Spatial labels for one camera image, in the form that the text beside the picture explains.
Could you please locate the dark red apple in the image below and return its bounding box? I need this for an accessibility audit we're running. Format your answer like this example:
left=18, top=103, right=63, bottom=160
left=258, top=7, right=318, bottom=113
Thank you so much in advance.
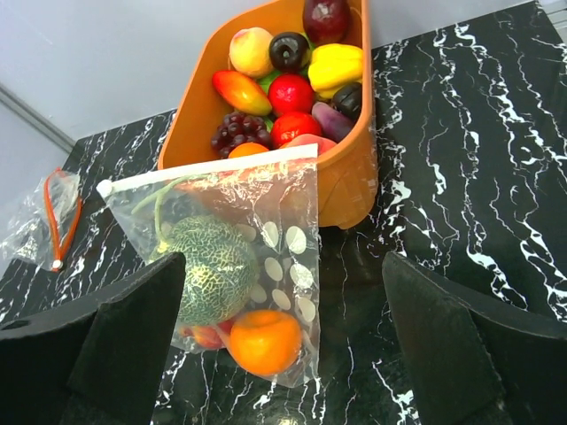
left=302, top=0, right=351, bottom=46

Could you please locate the orange bell pepper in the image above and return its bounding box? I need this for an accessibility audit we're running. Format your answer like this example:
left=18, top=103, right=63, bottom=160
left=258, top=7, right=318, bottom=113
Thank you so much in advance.
left=229, top=310, right=302, bottom=376

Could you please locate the purple eggplant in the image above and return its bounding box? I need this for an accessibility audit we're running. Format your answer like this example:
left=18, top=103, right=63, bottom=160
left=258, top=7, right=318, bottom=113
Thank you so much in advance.
left=311, top=102, right=354, bottom=143

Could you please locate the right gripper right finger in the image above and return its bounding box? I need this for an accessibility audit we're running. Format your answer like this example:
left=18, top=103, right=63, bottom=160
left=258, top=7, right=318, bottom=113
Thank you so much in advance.
left=382, top=252, right=566, bottom=424

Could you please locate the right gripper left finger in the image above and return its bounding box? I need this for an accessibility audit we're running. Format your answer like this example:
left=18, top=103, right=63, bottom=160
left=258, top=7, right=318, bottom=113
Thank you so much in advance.
left=1, top=253, right=185, bottom=424

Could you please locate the green netted melon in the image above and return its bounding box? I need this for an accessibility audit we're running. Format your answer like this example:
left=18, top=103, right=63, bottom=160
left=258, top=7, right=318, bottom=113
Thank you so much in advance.
left=149, top=215, right=260, bottom=326

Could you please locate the polka dot zip bag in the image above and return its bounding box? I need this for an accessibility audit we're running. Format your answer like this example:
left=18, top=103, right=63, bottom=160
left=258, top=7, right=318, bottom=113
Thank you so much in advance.
left=97, top=144, right=320, bottom=388

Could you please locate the purple grape bunch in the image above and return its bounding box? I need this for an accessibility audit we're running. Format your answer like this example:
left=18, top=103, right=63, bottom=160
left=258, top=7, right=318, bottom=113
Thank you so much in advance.
left=210, top=112, right=274, bottom=158

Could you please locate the orange tangerine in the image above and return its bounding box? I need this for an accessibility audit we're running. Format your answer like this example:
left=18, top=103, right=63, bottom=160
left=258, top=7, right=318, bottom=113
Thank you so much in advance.
left=229, top=143, right=269, bottom=158

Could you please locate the yellow red peach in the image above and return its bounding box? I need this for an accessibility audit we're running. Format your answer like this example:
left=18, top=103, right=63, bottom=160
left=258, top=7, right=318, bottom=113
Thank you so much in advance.
left=229, top=27, right=274, bottom=79

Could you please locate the red tomato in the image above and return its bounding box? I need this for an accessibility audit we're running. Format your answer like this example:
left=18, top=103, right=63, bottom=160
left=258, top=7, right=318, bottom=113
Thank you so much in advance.
left=271, top=112, right=322, bottom=149

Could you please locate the red yellow mango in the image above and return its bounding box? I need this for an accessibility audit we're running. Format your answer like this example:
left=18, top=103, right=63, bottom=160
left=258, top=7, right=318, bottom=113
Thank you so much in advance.
left=212, top=70, right=272, bottom=116

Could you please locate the yellow bell pepper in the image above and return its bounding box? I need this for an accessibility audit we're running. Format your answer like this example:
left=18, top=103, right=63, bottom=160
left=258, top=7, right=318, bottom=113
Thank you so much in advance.
left=307, top=43, right=363, bottom=100

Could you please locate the pink orange peach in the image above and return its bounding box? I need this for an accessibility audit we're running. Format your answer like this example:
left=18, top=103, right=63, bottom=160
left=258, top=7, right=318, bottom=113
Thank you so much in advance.
left=280, top=134, right=337, bottom=156

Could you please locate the orange plastic basket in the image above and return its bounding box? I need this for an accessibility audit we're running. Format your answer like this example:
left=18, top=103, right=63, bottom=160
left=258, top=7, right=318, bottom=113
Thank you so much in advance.
left=157, top=1, right=378, bottom=229

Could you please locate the crumpled orange zip bag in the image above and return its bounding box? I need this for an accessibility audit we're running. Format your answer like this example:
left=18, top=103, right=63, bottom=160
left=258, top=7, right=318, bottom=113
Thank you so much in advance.
left=1, top=167, right=83, bottom=272

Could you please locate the small red round fruit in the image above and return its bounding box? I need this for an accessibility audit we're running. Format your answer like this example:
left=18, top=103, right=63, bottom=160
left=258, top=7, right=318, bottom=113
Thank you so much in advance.
left=268, top=73, right=315, bottom=117

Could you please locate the dark purple plum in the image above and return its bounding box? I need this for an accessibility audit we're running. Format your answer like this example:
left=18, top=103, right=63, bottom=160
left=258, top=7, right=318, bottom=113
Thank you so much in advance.
left=268, top=32, right=311, bottom=73

